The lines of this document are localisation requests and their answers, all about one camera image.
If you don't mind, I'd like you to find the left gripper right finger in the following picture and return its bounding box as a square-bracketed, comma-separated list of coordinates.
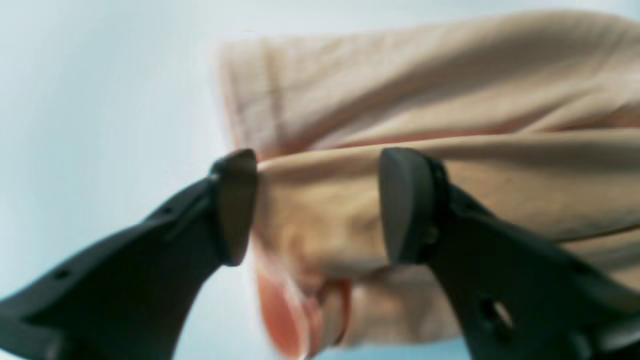
[378, 147, 639, 360]

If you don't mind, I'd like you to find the beige T-shirt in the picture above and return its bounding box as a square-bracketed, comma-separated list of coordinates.
[219, 10, 640, 360]

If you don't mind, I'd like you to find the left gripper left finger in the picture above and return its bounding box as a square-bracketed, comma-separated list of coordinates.
[0, 149, 258, 360]

